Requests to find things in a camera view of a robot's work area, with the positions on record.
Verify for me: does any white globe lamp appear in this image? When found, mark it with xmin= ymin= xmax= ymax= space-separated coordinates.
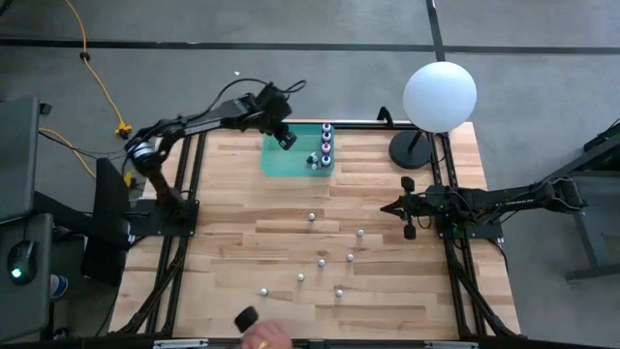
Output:
xmin=387 ymin=61 xmax=479 ymax=171

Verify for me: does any silver metal bracket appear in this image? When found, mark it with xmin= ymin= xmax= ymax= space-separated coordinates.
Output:
xmin=424 ymin=340 xmax=480 ymax=349
xmin=153 ymin=338 xmax=210 ymax=349

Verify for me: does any black computer mouse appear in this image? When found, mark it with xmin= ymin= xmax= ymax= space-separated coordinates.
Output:
xmin=6 ymin=238 xmax=38 ymax=286

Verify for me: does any person's hand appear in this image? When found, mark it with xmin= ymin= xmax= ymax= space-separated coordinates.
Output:
xmin=240 ymin=320 xmax=295 ymax=349

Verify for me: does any dark grey cabinet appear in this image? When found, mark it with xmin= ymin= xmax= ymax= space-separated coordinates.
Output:
xmin=0 ymin=95 xmax=41 ymax=224

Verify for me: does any yellow extension cord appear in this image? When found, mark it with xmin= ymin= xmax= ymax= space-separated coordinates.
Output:
xmin=38 ymin=126 xmax=139 ymax=190
xmin=62 ymin=0 xmax=135 ymax=142

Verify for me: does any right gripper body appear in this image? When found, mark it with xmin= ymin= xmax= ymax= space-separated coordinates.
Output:
xmin=401 ymin=176 xmax=454 ymax=241

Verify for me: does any black aluminium rig frame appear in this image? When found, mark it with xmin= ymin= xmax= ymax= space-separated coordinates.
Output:
xmin=109 ymin=106 xmax=523 ymax=340

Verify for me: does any dark grey table frame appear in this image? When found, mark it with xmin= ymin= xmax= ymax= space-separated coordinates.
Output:
xmin=546 ymin=123 xmax=620 ymax=283

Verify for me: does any black metal stand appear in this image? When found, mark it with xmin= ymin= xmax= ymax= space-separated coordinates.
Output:
xmin=32 ymin=157 xmax=133 ymax=288

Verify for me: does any dark grey desk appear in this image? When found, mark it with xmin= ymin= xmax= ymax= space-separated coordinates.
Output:
xmin=0 ymin=212 xmax=53 ymax=343

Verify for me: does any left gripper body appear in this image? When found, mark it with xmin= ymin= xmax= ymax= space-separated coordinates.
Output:
xmin=249 ymin=82 xmax=298 ymax=152

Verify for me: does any teal translucent plastic bin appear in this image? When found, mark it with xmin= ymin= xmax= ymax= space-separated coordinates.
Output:
xmin=260 ymin=123 xmax=336 ymax=178

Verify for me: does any person's shoe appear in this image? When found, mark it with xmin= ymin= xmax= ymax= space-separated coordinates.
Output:
xmin=49 ymin=273 xmax=70 ymax=300

